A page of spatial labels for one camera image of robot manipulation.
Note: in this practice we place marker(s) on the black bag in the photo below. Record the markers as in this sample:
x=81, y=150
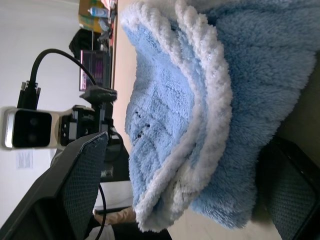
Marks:
x=80, y=42

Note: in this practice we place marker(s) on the purple lit screen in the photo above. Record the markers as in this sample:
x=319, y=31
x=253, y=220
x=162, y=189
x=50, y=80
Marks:
x=96, y=67

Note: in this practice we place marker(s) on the blue plastic bottle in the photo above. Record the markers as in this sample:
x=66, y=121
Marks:
x=97, y=11

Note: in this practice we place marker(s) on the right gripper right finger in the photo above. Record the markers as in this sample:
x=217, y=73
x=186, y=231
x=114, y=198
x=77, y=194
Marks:
x=295, y=195

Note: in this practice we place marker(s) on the light blue fluffy towel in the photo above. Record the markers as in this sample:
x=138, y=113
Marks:
x=250, y=87

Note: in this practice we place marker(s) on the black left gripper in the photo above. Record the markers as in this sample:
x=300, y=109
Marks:
x=82, y=122

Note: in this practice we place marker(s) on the white paper sheet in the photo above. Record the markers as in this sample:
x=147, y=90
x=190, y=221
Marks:
x=24, y=160

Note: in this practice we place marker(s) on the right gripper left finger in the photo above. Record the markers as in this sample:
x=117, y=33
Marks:
x=62, y=190

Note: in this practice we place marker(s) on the yellow green cardboard box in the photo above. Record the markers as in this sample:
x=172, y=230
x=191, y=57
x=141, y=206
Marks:
x=87, y=22

